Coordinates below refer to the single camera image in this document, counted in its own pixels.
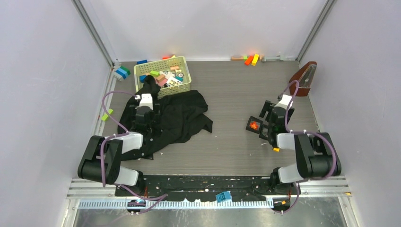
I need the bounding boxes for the black square box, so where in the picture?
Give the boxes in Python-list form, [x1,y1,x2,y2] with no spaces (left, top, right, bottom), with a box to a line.
[259,125,269,140]
[245,116,263,134]

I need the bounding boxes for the orange maple leaf brooch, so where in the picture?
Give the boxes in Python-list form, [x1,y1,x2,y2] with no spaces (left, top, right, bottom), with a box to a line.
[249,121,260,130]

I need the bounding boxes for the black button shirt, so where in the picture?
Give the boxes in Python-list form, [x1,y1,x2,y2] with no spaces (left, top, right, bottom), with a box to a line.
[122,75,213,161]

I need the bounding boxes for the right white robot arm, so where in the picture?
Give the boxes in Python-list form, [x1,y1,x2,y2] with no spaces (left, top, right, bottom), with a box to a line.
[259,100,342,194]

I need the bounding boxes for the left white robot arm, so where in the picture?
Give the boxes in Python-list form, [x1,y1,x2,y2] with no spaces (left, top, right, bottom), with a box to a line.
[78,106,155,196]

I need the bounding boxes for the lime green block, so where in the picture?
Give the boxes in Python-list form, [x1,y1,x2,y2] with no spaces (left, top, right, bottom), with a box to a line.
[101,108,113,122]

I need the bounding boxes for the toy blocks in basket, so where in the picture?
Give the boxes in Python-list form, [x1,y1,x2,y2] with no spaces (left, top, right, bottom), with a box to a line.
[137,65,187,87]

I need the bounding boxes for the brown wooden metronome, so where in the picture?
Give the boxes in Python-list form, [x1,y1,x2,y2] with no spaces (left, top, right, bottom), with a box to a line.
[289,61,317,97]

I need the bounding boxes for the stacked blue green bricks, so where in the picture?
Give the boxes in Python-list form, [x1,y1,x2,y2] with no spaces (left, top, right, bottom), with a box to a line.
[113,66,131,81]

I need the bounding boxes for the pale green plastic basket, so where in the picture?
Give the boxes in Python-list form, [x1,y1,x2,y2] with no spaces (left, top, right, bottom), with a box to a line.
[133,56,192,98]

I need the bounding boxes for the tan wooden block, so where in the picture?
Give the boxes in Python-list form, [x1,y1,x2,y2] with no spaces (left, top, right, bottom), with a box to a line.
[231,56,244,61]

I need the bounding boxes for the blue toy brick front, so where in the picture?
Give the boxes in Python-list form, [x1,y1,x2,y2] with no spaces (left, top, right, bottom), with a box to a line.
[215,191,232,203]

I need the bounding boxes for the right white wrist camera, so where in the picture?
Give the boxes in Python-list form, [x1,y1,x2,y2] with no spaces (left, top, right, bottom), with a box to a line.
[274,94,292,110]

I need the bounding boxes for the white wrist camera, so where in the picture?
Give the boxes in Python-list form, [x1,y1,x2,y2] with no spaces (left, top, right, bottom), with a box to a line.
[274,94,292,110]
[134,93,154,110]

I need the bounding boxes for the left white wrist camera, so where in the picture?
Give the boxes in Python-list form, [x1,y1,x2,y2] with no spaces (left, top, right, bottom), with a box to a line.
[134,93,154,110]

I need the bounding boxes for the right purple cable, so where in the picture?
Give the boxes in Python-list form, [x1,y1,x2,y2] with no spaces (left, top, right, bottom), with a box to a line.
[279,80,338,215]

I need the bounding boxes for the orange block at wall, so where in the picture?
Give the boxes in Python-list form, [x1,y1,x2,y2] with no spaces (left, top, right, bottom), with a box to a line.
[244,55,253,66]

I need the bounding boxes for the yellow block at wall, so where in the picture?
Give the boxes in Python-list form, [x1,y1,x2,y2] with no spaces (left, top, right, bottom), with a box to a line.
[251,54,260,66]

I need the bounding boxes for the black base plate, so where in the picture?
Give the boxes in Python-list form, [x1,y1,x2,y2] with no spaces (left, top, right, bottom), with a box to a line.
[115,175,296,202]

